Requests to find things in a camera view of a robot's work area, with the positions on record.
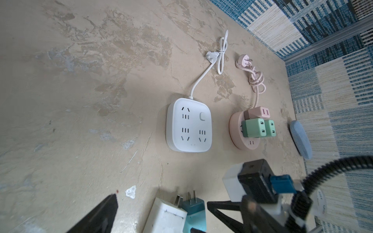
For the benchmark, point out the blue grey glasses case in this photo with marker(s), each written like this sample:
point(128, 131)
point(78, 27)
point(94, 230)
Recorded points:
point(301, 139)

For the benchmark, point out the green charger plug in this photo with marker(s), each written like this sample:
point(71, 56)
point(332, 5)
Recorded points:
point(270, 128)
point(253, 128)

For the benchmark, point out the white square power strip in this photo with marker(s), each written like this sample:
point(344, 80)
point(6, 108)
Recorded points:
point(188, 121)

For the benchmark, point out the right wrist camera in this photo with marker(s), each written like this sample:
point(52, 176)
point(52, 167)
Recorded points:
point(256, 180)

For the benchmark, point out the pink charger plug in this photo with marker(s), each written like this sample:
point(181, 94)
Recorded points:
point(257, 112)

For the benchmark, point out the white charger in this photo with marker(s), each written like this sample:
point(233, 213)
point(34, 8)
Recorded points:
point(166, 217)

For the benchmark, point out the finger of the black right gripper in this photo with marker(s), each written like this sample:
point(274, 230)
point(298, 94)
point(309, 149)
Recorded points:
point(232, 224)

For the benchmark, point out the pink round power strip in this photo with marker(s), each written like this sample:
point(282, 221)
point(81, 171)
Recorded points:
point(256, 81)

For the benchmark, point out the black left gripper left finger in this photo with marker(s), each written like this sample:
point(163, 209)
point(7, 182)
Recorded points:
point(100, 219)

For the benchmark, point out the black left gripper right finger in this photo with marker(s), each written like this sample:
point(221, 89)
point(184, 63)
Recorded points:
point(257, 220)

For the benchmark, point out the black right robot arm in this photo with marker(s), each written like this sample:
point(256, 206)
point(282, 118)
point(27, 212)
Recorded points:
point(338, 194)

